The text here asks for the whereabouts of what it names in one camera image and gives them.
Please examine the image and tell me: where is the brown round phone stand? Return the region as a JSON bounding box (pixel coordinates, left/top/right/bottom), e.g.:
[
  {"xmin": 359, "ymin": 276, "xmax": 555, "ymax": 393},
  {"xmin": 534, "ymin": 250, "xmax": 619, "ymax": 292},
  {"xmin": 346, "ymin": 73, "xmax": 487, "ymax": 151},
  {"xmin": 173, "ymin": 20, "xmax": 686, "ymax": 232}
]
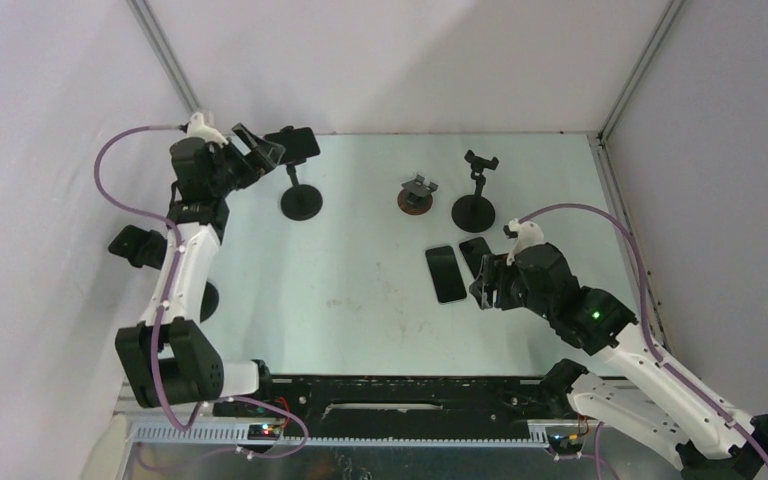
[{"xmin": 396, "ymin": 174, "xmax": 439, "ymax": 216}]

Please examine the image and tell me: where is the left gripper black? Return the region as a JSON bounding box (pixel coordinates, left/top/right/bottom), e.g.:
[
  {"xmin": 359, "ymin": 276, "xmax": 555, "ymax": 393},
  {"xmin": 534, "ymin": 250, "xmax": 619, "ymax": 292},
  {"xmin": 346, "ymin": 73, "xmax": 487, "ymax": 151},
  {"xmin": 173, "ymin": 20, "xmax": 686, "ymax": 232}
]
[{"xmin": 208, "ymin": 125, "xmax": 284, "ymax": 198}]

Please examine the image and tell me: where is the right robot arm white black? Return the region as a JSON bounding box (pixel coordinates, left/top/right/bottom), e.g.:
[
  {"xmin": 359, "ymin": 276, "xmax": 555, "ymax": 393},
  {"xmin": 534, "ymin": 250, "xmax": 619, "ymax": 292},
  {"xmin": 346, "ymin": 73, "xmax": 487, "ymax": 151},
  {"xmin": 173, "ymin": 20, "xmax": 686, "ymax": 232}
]
[{"xmin": 469, "ymin": 243, "xmax": 768, "ymax": 479}]

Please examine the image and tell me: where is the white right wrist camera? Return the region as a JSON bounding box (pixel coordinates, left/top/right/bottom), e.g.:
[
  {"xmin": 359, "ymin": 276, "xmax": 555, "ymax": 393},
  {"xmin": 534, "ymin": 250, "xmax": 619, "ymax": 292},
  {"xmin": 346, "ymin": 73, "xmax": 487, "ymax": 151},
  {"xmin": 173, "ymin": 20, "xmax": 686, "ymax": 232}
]
[{"xmin": 503, "ymin": 219, "xmax": 545, "ymax": 266}]

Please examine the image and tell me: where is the black phone pink case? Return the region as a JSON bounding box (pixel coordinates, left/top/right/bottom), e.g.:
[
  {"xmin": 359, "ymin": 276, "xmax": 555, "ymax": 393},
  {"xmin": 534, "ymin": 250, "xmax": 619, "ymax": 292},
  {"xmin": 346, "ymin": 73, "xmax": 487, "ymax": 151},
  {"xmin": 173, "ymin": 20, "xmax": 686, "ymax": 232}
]
[{"xmin": 264, "ymin": 126, "xmax": 321, "ymax": 165}]

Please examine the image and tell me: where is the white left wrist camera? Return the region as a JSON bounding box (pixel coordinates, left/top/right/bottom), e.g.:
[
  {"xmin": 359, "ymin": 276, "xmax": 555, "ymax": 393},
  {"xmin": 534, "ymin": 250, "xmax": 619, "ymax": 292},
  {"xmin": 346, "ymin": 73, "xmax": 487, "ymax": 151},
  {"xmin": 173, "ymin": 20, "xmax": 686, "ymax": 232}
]
[{"xmin": 181, "ymin": 110, "xmax": 229, "ymax": 147}]

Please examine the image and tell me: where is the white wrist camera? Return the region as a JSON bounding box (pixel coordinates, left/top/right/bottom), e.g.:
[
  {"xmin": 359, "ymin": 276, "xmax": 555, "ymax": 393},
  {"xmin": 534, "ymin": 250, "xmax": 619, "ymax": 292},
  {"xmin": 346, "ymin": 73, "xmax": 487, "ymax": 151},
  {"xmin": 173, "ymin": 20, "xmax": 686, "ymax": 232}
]
[
  {"xmin": 181, "ymin": 110, "xmax": 229, "ymax": 147},
  {"xmin": 503, "ymin": 219, "xmax": 545, "ymax": 266}
]

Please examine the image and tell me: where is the black smartphone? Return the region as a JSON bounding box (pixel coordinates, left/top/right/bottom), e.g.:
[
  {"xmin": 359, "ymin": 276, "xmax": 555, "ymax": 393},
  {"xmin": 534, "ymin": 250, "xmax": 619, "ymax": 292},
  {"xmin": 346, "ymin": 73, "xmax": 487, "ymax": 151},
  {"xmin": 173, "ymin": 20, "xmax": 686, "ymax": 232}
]
[{"xmin": 458, "ymin": 236, "xmax": 492, "ymax": 278}]

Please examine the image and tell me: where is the small teal phone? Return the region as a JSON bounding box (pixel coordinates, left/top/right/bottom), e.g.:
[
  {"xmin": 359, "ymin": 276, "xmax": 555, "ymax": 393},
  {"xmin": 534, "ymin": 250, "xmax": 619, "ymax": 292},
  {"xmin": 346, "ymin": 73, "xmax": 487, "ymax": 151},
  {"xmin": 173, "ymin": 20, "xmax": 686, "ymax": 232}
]
[{"xmin": 424, "ymin": 245, "xmax": 467, "ymax": 304}]

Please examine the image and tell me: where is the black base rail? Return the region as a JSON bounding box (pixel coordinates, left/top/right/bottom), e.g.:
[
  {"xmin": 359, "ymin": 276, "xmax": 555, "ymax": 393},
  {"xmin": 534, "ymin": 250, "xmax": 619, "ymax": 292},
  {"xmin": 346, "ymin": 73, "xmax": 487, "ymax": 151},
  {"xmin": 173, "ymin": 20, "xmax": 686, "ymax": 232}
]
[{"xmin": 212, "ymin": 375, "xmax": 578, "ymax": 440}]

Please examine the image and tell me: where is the black round-base phone stand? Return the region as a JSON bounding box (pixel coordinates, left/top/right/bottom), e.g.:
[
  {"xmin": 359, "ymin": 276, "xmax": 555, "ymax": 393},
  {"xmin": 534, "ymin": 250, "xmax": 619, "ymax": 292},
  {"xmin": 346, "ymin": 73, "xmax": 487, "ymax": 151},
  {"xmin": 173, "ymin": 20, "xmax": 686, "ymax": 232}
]
[{"xmin": 451, "ymin": 150, "xmax": 499, "ymax": 233}]

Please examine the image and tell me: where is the grey cable duct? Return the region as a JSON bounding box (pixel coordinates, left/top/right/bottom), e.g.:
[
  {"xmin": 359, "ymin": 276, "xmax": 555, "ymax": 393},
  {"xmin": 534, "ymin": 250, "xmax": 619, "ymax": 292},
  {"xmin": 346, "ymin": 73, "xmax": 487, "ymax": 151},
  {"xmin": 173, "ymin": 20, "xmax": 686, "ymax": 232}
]
[{"xmin": 130, "ymin": 421, "xmax": 562, "ymax": 448}]

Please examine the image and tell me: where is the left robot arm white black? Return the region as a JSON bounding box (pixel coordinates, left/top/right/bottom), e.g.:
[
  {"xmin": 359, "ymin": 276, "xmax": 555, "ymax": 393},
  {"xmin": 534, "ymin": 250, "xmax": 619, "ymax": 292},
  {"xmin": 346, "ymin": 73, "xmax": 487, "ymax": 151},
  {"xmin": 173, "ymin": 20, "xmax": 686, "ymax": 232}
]
[{"xmin": 115, "ymin": 121, "xmax": 285, "ymax": 417}]

